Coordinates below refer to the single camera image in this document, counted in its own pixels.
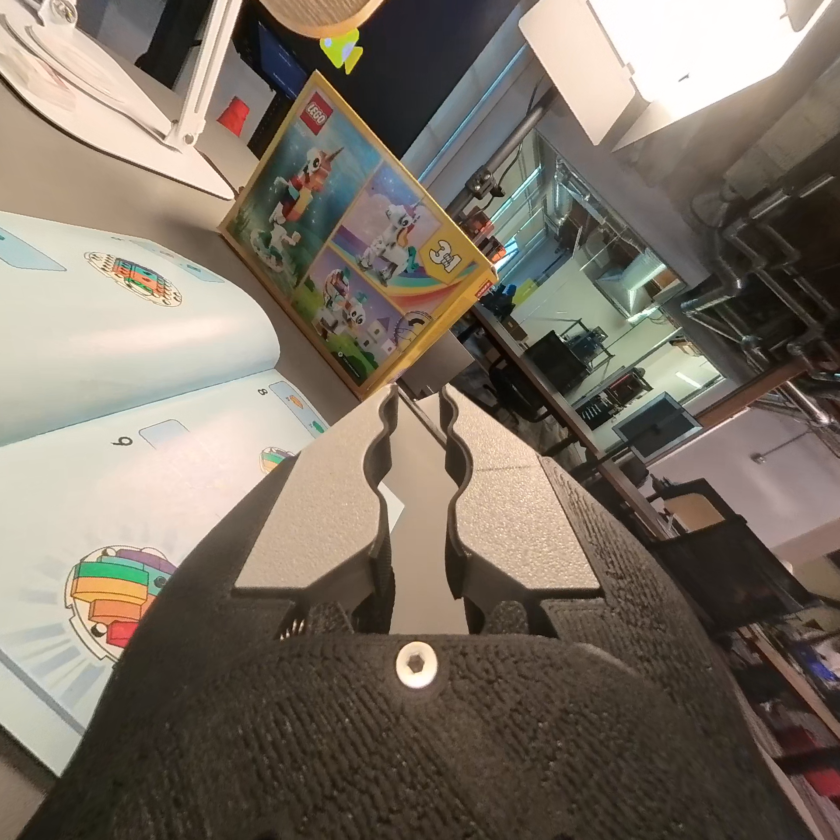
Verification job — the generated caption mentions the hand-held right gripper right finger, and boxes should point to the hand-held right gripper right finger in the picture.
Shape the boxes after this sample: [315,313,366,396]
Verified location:
[438,384,603,603]

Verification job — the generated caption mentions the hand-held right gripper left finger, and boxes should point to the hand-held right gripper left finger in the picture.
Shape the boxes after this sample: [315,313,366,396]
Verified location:
[233,384,401,601]

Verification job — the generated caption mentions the yellow toy brick set box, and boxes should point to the yellow toy brick set box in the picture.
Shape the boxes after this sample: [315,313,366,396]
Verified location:
[218,69,500,401]

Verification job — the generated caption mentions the grey framed screen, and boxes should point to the grey framed screen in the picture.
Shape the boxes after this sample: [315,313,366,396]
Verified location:
[612,392,704,463]

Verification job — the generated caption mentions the black cabinet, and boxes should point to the black cabinet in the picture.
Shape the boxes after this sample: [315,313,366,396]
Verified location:
[653,478,811,634]

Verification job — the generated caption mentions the open pale blue instruction booklet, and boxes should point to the open pale blue instruction booklet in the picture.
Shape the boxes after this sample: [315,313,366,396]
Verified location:
[0,210,404,732]

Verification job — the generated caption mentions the metal pipes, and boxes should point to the metal pipes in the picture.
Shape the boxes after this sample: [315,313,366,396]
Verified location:
[679,157,840,434]

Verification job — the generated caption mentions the dark monitor screen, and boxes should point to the dark monitor screen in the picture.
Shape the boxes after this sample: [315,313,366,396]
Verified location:
[256,20,311,101]

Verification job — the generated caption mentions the yellow-green fish sticker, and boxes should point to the yellow-green fish sticker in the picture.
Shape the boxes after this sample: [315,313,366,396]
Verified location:
[320,29,364,72]

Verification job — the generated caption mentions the white lamp base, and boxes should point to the white lamp base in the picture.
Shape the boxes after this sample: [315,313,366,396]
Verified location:
[0,0,244,201]

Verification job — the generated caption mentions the white light panel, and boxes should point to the white light panel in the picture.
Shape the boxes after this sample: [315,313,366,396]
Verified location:
[518,0,840,155]

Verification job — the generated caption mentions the round tan wooden disc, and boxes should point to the round tan wooden disc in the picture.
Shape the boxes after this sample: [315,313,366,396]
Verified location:
[259,0,382,39]

